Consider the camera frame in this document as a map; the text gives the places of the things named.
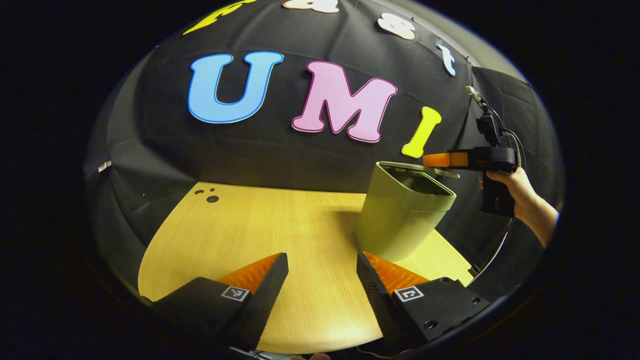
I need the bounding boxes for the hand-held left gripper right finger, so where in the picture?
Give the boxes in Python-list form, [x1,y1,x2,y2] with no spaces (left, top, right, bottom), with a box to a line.
[356,252,493,353]

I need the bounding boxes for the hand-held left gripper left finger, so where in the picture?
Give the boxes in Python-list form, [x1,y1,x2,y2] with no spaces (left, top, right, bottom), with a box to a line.
[150,252,290,353]

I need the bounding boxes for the pale green garbage bin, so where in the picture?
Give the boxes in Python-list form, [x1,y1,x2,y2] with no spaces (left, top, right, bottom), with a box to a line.
[354,161,461,263]

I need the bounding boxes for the wooden desktop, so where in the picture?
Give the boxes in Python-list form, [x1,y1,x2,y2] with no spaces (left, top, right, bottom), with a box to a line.
[137,181,475,356]

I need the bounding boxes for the black backdrop cloth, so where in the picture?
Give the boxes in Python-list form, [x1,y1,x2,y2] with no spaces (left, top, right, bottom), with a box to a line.
[85,0,566,301]

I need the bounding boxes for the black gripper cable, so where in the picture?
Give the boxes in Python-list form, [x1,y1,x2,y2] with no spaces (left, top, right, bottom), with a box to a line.
[469,216,516,287]

